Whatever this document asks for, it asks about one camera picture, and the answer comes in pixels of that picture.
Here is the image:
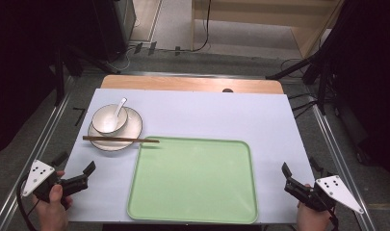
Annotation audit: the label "white ceramic bowl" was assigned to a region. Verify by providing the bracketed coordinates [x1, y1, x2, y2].
[91, 104, 129, 136]

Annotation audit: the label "metal floor rail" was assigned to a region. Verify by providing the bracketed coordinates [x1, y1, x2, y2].
[312, 104, 377, 231]
[0, 92, 71, 231]

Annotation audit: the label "brown wooden chopsticks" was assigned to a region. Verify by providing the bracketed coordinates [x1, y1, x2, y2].
[82, 135, 161, 144]

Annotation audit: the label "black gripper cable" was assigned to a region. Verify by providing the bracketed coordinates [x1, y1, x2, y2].
[326, 205, 341, 231]
[15, 175, 40, 231]

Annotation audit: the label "green plastic tray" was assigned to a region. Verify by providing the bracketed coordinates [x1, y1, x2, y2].
[126, 136, 259, 225]

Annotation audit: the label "white ceramic plate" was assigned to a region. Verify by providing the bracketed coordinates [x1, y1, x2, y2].
[87, 106, 143, 152]

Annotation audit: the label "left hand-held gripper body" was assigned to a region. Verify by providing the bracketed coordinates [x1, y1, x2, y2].
[21, 159, 90, 204]

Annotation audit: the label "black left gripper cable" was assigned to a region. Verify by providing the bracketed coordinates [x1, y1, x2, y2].
[15, 175, 40, 231]

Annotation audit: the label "person's right hand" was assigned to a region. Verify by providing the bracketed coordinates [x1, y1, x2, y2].
[296, 183, 333, 231]

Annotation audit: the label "white table mat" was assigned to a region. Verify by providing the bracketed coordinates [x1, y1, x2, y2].
[65, 88, 316, 224]

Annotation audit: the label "light wooden shelf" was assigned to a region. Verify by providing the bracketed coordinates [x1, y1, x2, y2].
[190, 0, 346, 60]

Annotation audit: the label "black floor cables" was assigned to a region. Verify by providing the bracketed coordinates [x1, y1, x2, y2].
[287, 91, 321, 119]

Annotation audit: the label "black stand legs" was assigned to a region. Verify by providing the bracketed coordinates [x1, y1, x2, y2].
[51, 44, 119, 108]

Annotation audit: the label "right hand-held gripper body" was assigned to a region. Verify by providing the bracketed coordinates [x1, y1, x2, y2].
[283, 174, 366, 215]

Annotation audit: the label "person's left hand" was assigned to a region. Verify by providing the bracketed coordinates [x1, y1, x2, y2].
[31, 170, 74, 231]

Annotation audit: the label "white ceramic spoon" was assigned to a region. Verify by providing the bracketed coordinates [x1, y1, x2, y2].
[103, 97, 128, 133]

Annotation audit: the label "black tripod stand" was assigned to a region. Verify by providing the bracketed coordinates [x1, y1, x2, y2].
[265, 47, 341, 116]

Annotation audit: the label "black hanging cable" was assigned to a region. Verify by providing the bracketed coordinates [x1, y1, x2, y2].
[165, 0, 213, 54]

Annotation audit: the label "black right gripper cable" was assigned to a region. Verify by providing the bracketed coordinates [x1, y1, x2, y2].
[326, 205, 341, 231]

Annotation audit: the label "black cabinet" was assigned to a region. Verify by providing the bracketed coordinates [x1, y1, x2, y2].
[91, 0, 138, 63]

